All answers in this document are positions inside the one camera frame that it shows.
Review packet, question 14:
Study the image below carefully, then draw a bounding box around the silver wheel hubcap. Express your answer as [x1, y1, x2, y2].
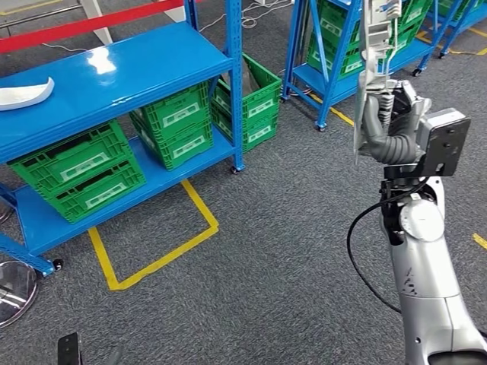
[353, 0, 405, 165]

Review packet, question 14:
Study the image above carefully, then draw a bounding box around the white plastic car part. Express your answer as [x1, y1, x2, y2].
[0, 76, 56, 113]

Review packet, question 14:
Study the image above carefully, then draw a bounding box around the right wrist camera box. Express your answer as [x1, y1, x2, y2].
[416, 107, 472, 178]

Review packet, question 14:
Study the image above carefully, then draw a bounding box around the white desk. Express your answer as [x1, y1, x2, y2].
[79, 0, 188, 46]

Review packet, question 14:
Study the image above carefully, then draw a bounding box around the blue metal shelf rack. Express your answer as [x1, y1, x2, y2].
[0, 0, 246, 278]
[436, 0, 487, 59]
[280, 0, 459, 132]

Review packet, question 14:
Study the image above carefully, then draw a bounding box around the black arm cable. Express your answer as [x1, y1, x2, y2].
[347, 180, 431, 316]

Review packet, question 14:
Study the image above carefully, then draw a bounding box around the red barrier belt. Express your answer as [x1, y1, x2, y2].
[0, 0, 186, 56]

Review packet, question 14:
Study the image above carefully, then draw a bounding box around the dark robot foot plate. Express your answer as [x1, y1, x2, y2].
[57, 332, 84, 365]

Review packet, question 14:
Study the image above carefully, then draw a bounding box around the tall green plastic crate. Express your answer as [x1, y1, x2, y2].
[210, 52, 282, 128]

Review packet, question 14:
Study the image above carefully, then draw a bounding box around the chrome stanchion post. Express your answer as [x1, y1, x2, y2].
[0, 259, 39, 330]

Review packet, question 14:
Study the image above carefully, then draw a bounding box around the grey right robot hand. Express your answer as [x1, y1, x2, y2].
[357, 79, 433, 163]

